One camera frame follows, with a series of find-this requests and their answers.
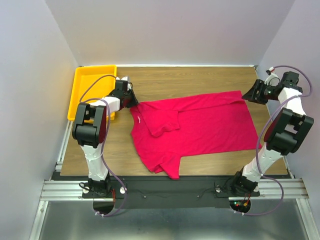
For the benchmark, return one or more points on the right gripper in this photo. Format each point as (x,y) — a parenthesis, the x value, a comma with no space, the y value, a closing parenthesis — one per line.
(251,95)

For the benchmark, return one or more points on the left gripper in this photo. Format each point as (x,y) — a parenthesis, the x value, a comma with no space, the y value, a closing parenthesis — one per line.
(134,101)

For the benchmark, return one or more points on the red t shirt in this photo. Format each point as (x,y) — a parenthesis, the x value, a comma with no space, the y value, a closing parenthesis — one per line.
(166,130)

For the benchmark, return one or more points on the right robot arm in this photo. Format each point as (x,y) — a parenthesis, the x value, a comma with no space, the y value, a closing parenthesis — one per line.
(283,133)

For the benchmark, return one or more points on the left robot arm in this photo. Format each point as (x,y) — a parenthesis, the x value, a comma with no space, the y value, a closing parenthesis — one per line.
(91,126)

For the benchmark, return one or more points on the yellow plastic tray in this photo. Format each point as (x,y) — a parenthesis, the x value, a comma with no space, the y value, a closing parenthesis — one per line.
(90,82)

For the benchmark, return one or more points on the white knob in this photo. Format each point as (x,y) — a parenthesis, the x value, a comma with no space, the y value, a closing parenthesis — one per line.
(122,190)

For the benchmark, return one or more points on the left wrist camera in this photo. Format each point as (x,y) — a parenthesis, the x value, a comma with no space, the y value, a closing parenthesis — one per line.
(129,85)

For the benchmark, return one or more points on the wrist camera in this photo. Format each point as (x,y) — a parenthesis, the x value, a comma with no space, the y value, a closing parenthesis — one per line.
(271,76)
(129,85)

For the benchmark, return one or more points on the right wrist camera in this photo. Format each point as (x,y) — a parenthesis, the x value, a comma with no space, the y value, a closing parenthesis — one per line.
(271,76)

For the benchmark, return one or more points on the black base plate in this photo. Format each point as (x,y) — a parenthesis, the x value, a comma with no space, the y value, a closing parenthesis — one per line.
(160,192)

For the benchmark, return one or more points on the left aluminium side rail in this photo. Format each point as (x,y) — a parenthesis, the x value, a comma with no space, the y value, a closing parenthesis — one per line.
(63,148)

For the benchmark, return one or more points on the aluminium frame rail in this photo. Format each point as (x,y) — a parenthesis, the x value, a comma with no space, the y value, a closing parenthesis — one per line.
(68,190)

